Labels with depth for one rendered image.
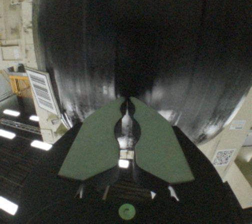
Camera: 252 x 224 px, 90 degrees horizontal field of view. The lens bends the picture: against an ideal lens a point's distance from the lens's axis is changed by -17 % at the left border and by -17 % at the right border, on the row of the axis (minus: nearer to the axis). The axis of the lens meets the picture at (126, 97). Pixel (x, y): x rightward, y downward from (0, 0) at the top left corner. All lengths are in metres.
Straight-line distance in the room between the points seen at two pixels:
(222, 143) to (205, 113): 0.35
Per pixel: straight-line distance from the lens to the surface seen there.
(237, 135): 0.53
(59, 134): 0.82
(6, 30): 4.74
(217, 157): 0.55
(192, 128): 0.19
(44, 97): 0.19
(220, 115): 0.19
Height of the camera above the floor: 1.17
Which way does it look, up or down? 24 degrees up
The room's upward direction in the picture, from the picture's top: 177 degrees counter-clockwise
